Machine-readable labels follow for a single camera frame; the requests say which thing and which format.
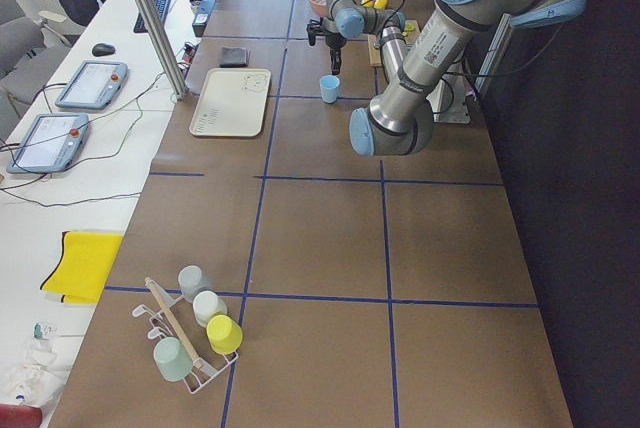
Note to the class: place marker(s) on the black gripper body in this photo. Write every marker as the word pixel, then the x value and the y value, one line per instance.
pixel 332 39

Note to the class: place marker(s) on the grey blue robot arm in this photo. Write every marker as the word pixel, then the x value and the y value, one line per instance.
pixel 400 120

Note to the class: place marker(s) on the light blue plastic cup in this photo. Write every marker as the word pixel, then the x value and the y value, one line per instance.
pixel 329 88

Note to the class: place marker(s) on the grey cup on rack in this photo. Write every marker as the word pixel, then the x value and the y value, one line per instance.
pixel 193 280

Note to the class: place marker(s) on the pale blue cup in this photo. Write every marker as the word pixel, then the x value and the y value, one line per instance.
pixel 206 305

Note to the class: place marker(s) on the yellow plastic cup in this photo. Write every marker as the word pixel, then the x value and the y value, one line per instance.
pixel 224 334

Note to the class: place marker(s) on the white cup drying rack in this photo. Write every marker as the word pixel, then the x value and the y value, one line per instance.
pixel 164 323

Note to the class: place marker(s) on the green cup on rack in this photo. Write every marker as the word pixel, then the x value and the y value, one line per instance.
pixel 172 359

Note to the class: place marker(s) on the bamboo cutting board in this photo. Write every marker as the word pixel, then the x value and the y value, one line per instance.
pixel 375 50

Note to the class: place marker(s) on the yellow lemon lower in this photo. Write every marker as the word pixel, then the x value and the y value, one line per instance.
pixel 380 4

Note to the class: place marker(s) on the grey folded cloth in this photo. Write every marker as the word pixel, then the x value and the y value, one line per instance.
pixel 233 57

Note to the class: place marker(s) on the cream bear serving tray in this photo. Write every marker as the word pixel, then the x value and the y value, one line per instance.
pixel 232 103

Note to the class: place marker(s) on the black computer mouse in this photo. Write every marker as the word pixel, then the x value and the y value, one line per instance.
pixel 103 49

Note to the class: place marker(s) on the upper teach pendant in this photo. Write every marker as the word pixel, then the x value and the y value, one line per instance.
pixel 94 85

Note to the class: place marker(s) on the teach pendant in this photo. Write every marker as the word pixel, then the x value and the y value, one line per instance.
pixel 94 85
pixel 52 143

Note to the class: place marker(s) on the lower teach pendant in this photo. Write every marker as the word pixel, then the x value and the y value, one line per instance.
pixel 52 143

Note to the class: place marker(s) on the yellow folded cloth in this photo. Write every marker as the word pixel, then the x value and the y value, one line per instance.
pixel 84 266

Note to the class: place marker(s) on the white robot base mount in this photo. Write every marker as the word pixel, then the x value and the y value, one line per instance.
pixel 448 100

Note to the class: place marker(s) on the aluminium frame post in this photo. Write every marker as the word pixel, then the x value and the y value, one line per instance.
pixel 162 46

